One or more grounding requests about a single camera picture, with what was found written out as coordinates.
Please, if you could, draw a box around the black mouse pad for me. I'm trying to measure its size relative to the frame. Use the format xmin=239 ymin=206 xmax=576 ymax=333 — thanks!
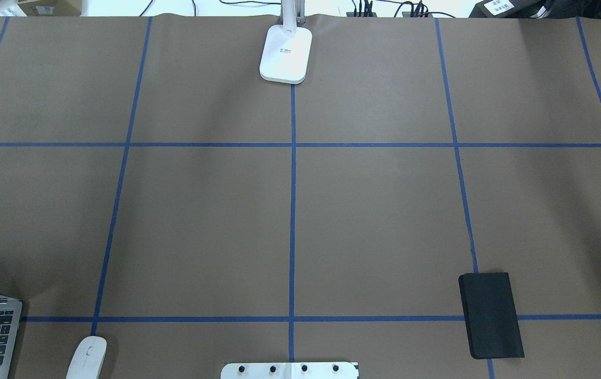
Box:
xmin=458 ymin=273 xmax=526 ymax=360

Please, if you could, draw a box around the white computer mouse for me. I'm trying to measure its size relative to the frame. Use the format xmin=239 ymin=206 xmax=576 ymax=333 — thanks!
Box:
xmin=66 ymin=336 xmax=107 ymax=378

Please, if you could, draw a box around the white desk lamp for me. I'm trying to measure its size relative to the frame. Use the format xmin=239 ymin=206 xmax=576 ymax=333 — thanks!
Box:
xmin=259 ymin=1 xmax=314 ymax=85

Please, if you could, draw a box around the cardboard box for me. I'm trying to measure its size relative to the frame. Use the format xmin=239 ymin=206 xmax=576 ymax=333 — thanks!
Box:
xmin=17 ymin=0 xmax=83 ymax=17

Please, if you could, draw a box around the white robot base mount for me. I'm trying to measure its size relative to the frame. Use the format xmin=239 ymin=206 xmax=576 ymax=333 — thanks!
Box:
xmin=220 ymin=361 xmax=360 ymax=378

